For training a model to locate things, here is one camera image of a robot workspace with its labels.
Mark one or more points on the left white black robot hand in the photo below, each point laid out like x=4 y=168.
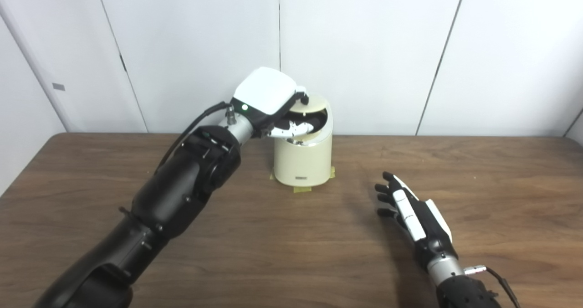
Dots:
x=266 y=89

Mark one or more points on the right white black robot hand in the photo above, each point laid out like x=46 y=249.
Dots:
x=419 y=221

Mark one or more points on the round cream bin lid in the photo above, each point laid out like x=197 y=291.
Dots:
x=317 y=104

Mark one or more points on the cream-colored bin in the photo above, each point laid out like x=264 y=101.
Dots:
x=303 y=162

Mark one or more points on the small grey wall label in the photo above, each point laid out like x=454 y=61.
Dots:
x=58 y=87

